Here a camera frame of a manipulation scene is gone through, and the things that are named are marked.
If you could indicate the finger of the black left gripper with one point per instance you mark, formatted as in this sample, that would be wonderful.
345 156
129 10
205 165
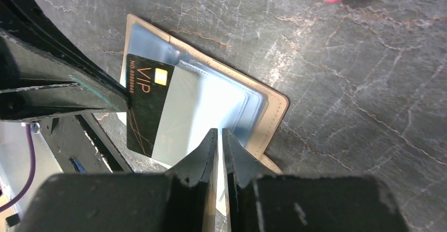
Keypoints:
24 20
37 85

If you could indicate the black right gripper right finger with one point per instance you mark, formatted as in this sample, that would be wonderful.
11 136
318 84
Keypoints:
260 200

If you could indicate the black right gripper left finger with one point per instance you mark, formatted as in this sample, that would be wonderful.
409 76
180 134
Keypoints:
181 199

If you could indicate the beige leather card holder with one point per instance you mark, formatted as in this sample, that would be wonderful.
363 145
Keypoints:
276 103

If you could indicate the black VIP credit card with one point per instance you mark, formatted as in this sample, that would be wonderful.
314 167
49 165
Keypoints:
147 84

